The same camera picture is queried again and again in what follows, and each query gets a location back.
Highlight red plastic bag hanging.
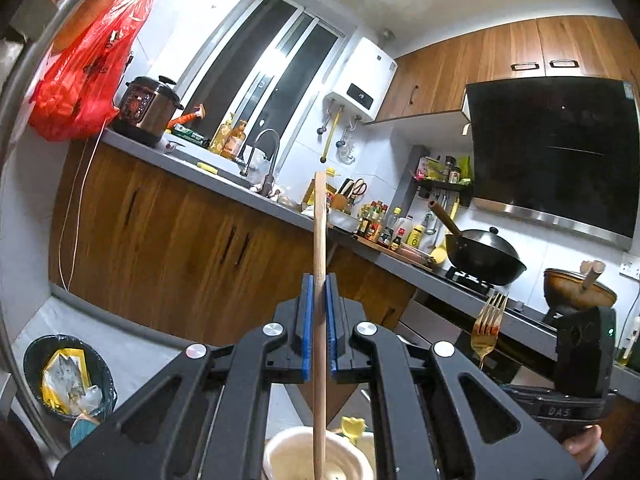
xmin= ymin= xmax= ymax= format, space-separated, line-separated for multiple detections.
xmin=29 ymin=0 xmax=154 ymax=142

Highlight kitchen faucet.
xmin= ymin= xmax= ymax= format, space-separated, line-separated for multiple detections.
xmin=240 ymin=128 xmax=282 ymax=198

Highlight orange bottle near sink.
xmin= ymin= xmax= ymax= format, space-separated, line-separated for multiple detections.
xmin=221 ymin=120 xmax=246 ymax=159

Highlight white floral ceramic utensil holder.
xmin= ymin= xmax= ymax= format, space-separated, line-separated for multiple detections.
xmin=262 ymin=426 xmax=375 ymax=479

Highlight person's right hand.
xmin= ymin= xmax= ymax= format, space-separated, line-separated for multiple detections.
xmin=562 ymin=425 xmax=602 ymax=471

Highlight knife block with scissors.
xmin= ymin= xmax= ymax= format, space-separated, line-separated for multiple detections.
xmin=330 ymin=179 xmax=368 ymax=214

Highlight wooden chopstick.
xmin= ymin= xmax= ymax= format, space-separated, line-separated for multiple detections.
xmin=311 ymin=171 xmax=328 ymax=480

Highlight brown wok wooden handle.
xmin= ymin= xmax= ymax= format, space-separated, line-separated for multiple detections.
xmin=544 ymin=260 xmax=617 ymax=315

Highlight stainless built-in oven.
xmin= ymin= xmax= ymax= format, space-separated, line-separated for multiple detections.
xmin=395 ymin=295 xmax=555 ymax=388

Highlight gold metal fork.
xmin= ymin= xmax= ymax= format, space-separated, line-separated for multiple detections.
xmin=471 ymin=292 xmax=509 ymax=368

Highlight electric pressure cooker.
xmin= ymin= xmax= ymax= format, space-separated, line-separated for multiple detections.
xmin=110 ymin=76 xmax=183 ymax=148

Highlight black trash bin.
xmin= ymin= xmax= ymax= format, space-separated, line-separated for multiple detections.
xmin=23 ymin=335 xmax=117 ymax=426

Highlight window with dark panes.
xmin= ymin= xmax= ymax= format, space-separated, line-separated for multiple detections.
xmin=181 ymin=0 xmax=345 ymax=162

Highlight white water heater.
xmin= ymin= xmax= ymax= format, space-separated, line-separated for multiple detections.
xmin=326 ymin=38 xmax=397 ymax=124

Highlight wooden upper cabinets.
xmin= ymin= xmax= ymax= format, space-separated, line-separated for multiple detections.
xmin=376 ymin=15 xmax=639 ymax=122

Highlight yellow plastic spoon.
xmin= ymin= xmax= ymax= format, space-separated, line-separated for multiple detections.
xmin=341 ymin=416 xmax=367 ymax=445

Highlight black wok with lid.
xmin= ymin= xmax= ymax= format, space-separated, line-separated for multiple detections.
xmin=428 ymin=200 xmax=526 ymax=286

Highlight wooden cabinets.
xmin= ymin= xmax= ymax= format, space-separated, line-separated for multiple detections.
xmin=48 ymin=140 xmax=417 ymax=348
xmin=376 ymin=15 xmax=639 ymax=122

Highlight wooden lower cabinets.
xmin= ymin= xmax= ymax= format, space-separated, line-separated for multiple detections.
xmin=48 ymin=140 xmax=417 ymax=348

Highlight black range hood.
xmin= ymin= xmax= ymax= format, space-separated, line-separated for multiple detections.
xmin=466 ymin=76 xmax=639 ymax=250

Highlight metal shelf rack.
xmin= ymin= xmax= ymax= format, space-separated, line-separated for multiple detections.
xmin=1 ymin=0 xmax=86 ymax=458

